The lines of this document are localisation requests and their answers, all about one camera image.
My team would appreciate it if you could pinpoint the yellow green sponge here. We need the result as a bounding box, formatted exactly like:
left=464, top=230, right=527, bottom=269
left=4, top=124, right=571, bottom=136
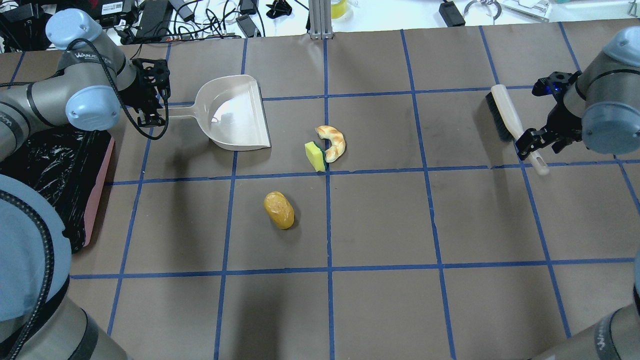
left=304, top=141, right=327, bottom=173

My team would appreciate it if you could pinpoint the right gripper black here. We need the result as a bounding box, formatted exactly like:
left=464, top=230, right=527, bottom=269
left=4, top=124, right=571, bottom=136
left=515, top=71, right=582, bottom=161

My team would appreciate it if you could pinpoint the beige plastic dustpan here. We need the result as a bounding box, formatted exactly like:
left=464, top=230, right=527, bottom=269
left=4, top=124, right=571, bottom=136
left=168, top=74, right=272, bottom=151

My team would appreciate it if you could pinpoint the toy potato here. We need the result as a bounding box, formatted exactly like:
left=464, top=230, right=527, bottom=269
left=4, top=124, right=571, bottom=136
left=263, top=191, right=295, bottom=230

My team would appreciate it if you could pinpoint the bin with black bag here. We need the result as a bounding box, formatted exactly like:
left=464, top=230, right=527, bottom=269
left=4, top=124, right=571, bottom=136
left=1, top=126, right=115, bottom=254

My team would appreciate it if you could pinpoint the toy croissant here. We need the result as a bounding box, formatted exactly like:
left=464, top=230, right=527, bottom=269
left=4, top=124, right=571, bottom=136
left=315, top=125, right=346, bottom=163

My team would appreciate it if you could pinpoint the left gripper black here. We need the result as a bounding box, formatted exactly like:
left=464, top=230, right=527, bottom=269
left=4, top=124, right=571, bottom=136
left=119, top=58, right=170, bottom=127

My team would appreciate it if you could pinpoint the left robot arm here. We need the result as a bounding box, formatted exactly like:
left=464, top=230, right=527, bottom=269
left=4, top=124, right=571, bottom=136
left=0, top=8, right=170, bottom=360

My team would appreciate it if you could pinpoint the beige hand brush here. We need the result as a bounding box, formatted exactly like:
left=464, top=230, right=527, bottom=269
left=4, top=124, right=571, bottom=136
left=485, top=84, right=550, bottom=176

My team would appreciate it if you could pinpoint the aluminium frame post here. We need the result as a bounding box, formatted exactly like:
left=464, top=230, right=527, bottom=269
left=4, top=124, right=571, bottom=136
left=308, top=0, right=334, bottom=40

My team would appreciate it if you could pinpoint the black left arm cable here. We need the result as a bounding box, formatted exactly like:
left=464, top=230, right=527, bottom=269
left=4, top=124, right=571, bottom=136
left=75, top=37, right=171, bottom=141

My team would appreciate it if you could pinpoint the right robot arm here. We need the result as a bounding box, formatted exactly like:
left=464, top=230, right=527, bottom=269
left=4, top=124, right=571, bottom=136
left=515, top=26, right=640, bottom=360

